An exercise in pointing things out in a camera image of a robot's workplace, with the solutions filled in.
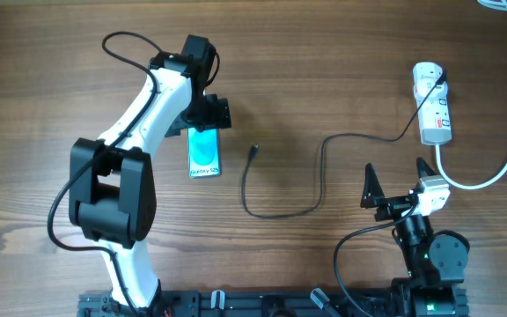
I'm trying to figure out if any black right camera cable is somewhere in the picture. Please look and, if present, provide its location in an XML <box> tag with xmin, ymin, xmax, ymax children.
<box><xmin>333</xmin><ymin>204</ymin><xmax>418</xmax><ymax>317</ymax></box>

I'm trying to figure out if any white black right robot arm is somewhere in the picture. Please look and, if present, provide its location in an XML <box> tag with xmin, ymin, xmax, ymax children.
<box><xmin>360</xmin><ymin>158</ymin><xmax>470</xmax><ymax>317</ymax></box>

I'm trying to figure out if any black USB charging cable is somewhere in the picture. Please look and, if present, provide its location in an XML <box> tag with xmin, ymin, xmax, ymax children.
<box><xmin>240</xmin><ymin>69</ymin><xmax>449</xmax><ymax>220</ymax></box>

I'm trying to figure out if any white power strip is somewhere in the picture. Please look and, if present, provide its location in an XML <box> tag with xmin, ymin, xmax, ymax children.
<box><xmin>413</xmin><ymin>62</ymin><xmax>452</xmax><ymax>146</ymax></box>

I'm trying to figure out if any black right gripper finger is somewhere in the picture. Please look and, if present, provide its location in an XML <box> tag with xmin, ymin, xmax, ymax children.
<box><xmin>416</xmin><ymin>157</ymin><xmax>437</xmax><ymax>179</ymax></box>
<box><xmin>360</xmin><ymin>163</ymin><xmax>385</xmax><ymax>208</ymax></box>

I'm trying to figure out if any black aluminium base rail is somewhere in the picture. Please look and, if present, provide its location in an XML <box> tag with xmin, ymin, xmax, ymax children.
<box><xmin>77</xmin><ymin>288</ymin><xmax>470</xmax><ymax>317</ymax></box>

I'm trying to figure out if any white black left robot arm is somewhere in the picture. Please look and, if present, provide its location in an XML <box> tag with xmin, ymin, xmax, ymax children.
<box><xmin>66</xmin><ymin>35</ymin><xmax>231</xmax><ymax>316</ymax></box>

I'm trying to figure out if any black camera cable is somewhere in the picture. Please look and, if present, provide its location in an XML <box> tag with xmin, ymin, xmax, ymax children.
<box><xmin>47</xmin><ymin>31</ymin><xmax>166</xmax><ymax>316</ymax></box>
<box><xmin>333</xmin><ymin>204</ymin><xmax>418</xmax><ymax>317</ymax></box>

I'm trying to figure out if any teal screen Galaxy smartphone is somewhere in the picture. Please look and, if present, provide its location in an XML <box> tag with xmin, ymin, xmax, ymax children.
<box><xmin>187</xmin><ymin>128</ymin><xmax>221</xmax><ymax>179</ymax></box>

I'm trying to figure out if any black left camera cable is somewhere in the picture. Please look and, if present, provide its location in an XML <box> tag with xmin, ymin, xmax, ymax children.
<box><xmin>47</xmin><ymin>31</ymin><xmax>166</xmax><ymax>316</ymax></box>

